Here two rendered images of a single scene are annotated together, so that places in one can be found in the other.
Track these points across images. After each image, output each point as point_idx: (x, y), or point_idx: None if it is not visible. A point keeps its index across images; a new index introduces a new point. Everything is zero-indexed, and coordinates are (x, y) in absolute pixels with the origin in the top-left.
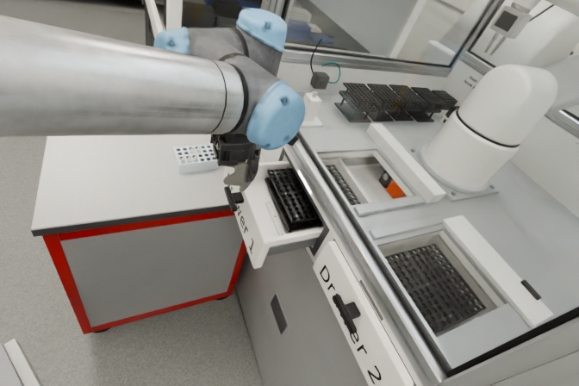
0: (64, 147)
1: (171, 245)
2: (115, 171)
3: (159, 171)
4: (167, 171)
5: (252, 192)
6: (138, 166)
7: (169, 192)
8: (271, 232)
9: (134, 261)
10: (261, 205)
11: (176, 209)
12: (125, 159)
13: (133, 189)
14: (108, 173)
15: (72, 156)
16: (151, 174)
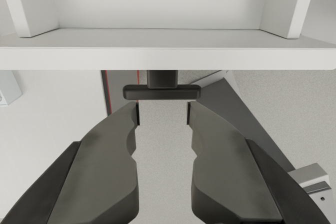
0: (0, 206)
1: (117, 74)
2: (32, 167)
3: (23, 120)
4: (18, 110)
5: None
6: (17, 144)
7: (68, 112)
8: None
9: (124, 100)
10: None
11: (104, 108)
12: (5, 157)
13: (64, 150)
14: (38, 172)
15: (14, 200)
16: (31, 131)
